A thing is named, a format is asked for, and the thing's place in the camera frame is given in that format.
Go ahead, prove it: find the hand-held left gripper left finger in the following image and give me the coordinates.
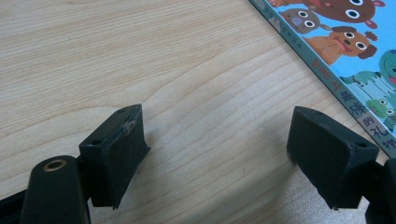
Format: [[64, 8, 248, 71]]
[[78, 104, 151, 209]]

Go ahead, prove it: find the colourful animal picture book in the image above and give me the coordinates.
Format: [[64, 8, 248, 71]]
[[248, 0, 396, 160]]

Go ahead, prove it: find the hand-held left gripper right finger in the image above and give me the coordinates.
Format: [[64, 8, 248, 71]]
[[286, 105, 380, 210]]

